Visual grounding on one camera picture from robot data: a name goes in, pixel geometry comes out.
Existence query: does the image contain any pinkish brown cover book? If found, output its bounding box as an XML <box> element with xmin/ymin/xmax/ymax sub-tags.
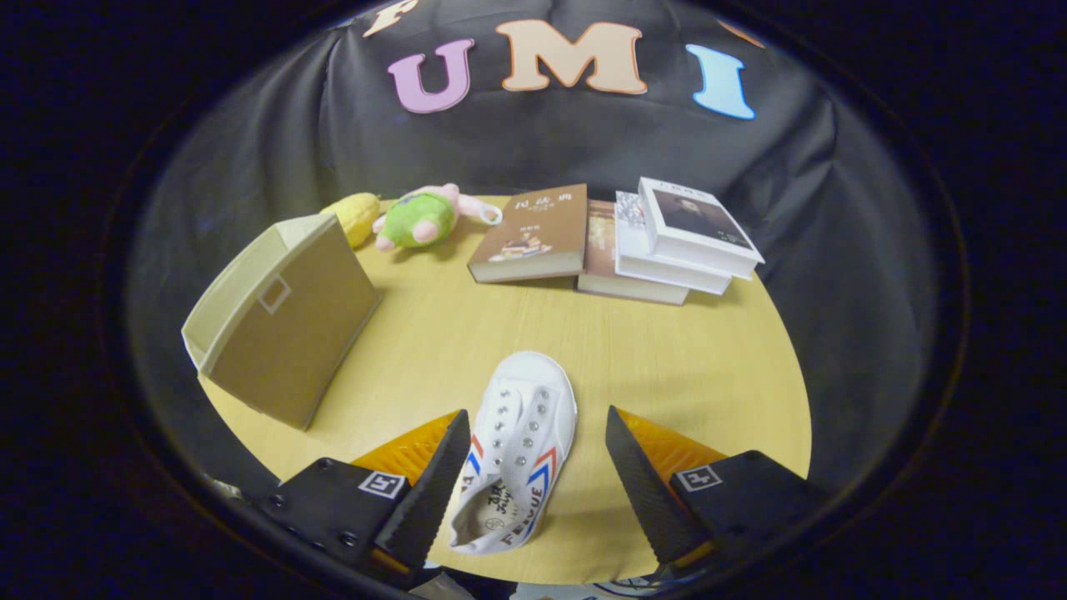
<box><xmin>577</xmin><ymin>200</ymin><xmax>691</xmax><ymax>306</ymax></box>

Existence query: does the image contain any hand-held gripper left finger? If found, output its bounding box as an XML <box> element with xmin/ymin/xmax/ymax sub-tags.
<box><xmin>250</xmin><ymin>408</ymin><xmax>473</xmax><ymax>584</ymax></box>

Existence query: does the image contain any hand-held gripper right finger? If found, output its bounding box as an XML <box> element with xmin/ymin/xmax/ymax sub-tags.
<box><xmin>604</xmin><ymin>406</ymin><xmax>828</xmax><ymax>576</ymax></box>

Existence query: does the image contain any white shoe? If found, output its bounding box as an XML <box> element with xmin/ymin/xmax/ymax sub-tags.
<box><xmin>448</xmin><ymin>351</ymin><xmax>579</xmax><ymax>556</ymax></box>

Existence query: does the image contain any green pink plush toy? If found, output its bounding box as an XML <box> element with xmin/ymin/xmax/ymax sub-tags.
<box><xmin>373</xmin><ymin>183</ymin><xmax>503</xmax><ymax>253</ymax></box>

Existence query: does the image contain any yellow plush toy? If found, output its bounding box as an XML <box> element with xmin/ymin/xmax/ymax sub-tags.
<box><xmin>321</xmin><ymin>193</ymin><xmax>382</xmax><ymax>249</ymax></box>

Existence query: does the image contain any white portrait cover book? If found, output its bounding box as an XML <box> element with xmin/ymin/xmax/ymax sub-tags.
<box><xmin>638</xmin><ymin>177</ymin><xmax>765</xmax><ymax>280</ymax></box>

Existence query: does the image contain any beige fabric storage box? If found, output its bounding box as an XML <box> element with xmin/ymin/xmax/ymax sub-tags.
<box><xmin>182</xmin><ymin>214</ymin><xmax>383</xmax><ymax>432</ymax></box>

